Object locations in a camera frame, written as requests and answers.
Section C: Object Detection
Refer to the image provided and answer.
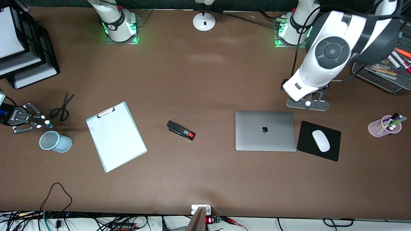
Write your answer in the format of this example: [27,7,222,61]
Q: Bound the silver laptop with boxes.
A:
[235,111,297,152]

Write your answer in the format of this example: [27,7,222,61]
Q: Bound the pale yellow marker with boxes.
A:
[372,66,398,77]

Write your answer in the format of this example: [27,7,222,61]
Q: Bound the blue capped white marker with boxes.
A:
[387,55,402,69]

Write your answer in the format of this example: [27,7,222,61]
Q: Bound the red capped white marker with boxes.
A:
[393,51,411,74]

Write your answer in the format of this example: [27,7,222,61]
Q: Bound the orange marker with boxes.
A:
[394,47,411,59]

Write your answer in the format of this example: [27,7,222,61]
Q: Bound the black scissors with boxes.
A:
[49,92,75,122]

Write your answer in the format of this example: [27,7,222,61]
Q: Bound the blue mesh pen cup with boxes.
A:
[39,130,73,153]

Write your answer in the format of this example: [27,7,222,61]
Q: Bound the black document tray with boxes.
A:
[0,0,60,90]

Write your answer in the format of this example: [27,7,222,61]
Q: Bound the black mouse pad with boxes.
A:
[296,121,342,162]

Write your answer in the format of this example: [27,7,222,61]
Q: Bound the white computer mouse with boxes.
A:
[312,130,331,153]

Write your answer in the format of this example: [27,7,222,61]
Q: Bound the white paper stack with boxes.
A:
[0,7,26,59]

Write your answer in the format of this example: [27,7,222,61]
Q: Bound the white clipboard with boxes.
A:
[86,101,148,173]

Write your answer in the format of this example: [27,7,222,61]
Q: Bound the white paper sheet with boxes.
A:
[87,103,146,171]

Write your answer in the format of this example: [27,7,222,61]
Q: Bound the pink mesh pen cup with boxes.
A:
[368,115,402,138]

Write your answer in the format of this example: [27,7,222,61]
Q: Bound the black mesh desk tray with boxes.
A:
[352,19,411,95]

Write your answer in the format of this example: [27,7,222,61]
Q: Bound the white round lamp base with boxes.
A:
[193,0,216,32]

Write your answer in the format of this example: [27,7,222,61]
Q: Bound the black stapler red tip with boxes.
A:
[167,120,196,141]

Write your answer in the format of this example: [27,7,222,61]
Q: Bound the black power strip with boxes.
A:
[111,223,136,231]

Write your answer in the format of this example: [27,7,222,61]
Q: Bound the small white box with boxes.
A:
[191,204,212,215]

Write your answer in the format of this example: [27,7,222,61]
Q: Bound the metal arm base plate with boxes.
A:
[274,16,310,48]
[105,9,154,45]

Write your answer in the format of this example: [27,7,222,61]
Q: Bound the thin black looped cable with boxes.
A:
[40,182,73,213]

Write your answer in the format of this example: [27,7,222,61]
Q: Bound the black cable bundle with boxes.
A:
[223,11,286,29]

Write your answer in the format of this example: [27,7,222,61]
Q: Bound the tangled black cables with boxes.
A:
[0,210,151,231]

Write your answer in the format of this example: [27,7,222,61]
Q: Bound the black coiled cable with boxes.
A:
[323,218,354,227]

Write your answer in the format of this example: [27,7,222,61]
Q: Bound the red wires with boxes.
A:
[222,216,249,231]

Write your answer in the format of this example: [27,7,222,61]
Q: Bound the brown wooden post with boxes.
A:
[186,206,207,231]

